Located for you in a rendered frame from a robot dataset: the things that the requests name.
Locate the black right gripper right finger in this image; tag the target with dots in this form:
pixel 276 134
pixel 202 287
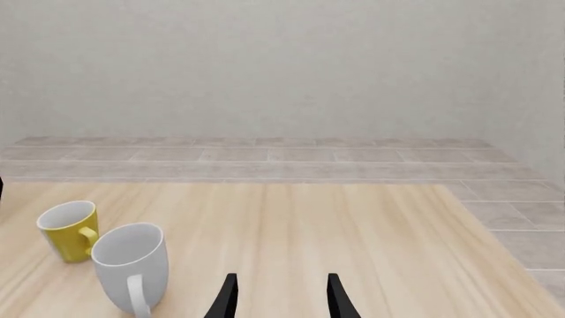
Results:
pixel 339 299

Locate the yellow mug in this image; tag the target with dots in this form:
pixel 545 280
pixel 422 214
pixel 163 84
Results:
pixel 70 243

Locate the white mug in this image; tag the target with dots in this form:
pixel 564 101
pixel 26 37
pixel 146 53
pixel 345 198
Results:
pixel 132 261

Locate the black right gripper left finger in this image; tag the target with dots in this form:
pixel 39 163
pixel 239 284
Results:
pixel 226 299

